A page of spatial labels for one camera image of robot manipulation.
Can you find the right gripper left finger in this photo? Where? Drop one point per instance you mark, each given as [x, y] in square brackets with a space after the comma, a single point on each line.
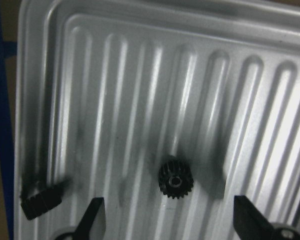
[93, 223]

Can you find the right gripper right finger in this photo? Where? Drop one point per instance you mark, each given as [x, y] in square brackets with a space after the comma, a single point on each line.
[249, 223]

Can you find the black bearing gear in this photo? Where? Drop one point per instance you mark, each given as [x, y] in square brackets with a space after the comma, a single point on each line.
[175, 178]

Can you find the black gear lying sideways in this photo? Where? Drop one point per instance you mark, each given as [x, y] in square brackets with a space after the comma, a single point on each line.
[41, 203]

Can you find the silver ribbed metal tray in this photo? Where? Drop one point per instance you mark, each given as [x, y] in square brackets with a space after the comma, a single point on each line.
[106, 90]

